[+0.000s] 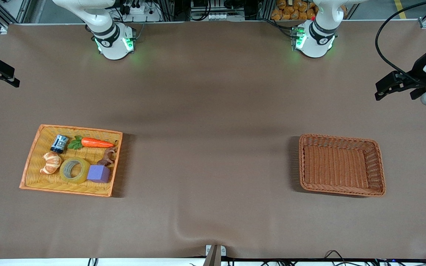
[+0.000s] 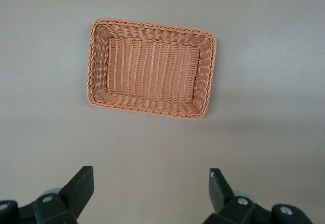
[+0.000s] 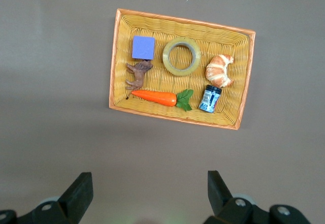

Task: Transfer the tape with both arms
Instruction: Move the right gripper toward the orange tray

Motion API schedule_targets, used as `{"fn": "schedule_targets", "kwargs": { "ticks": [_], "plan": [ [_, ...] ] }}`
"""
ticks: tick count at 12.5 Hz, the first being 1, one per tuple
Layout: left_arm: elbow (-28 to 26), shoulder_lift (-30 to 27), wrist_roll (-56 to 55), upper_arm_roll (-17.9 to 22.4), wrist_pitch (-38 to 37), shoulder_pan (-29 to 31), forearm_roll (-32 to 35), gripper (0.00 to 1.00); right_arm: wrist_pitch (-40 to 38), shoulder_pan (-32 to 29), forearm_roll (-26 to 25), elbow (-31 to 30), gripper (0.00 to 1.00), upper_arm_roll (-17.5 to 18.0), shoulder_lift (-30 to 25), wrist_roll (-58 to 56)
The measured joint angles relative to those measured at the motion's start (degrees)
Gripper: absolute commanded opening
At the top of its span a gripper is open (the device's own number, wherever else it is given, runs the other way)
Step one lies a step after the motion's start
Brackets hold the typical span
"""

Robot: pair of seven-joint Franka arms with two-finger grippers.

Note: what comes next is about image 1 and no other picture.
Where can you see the dark equipment box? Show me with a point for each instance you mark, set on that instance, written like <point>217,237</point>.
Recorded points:
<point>216,5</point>

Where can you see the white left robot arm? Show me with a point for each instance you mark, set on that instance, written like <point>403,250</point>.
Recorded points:
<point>314,46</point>

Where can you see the orange toy carrot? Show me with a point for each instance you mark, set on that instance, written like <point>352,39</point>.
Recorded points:
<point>94,142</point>

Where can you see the brown wicker basket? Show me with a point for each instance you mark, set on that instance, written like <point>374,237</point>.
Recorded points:
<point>331,166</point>

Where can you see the orange yellow wicker tray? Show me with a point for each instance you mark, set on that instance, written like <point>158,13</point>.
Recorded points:
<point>39,181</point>

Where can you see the purple cube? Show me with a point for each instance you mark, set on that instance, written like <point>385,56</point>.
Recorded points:
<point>98,173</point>

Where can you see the yellow clear tape roll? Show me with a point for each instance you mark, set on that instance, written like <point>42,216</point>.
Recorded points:
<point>65,175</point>

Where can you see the small blue can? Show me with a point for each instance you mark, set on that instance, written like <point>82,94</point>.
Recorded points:
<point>60,144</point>

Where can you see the pile of orange toys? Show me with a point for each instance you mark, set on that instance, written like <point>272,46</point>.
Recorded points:
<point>290,13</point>

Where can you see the white power strip with plugs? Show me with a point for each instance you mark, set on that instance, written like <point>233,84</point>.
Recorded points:
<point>139,10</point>

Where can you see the silver metal bracket plate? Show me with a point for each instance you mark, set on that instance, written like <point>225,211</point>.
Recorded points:
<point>223,250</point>

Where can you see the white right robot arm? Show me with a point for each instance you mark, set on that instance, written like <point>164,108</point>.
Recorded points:
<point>113,48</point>

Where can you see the brown grey post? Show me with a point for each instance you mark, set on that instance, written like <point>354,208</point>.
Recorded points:
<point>213,258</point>

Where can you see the toy croissant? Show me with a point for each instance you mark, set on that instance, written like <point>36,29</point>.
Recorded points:
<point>52,162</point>

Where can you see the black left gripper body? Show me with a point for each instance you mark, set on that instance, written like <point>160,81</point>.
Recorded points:
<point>417,71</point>

